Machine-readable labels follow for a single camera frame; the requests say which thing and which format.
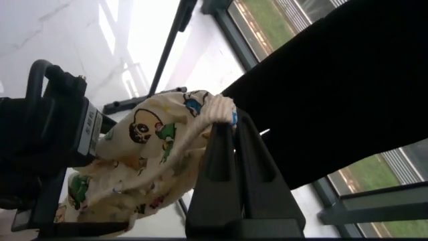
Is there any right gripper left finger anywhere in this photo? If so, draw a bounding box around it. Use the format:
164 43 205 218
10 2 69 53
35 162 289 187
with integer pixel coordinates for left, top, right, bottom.
185 122 242 229

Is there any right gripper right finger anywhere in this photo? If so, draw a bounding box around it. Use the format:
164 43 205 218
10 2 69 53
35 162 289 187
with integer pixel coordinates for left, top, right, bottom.
235 108 307 229

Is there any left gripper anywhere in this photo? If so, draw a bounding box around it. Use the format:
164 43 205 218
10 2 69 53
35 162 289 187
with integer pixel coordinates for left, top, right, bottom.
0 157 131 238

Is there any cream printed garment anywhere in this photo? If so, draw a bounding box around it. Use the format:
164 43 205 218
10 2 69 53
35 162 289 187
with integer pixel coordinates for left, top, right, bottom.
53 89 239 235

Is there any black garment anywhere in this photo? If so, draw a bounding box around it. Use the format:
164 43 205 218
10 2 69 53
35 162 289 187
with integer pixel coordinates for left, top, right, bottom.
221 0 428 191

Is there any black clothes rack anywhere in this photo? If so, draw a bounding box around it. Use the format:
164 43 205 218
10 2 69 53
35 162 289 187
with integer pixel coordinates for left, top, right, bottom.
102 0 199 116

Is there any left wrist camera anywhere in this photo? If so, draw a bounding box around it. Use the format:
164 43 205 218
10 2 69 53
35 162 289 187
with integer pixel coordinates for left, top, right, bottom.
25 59 104 168

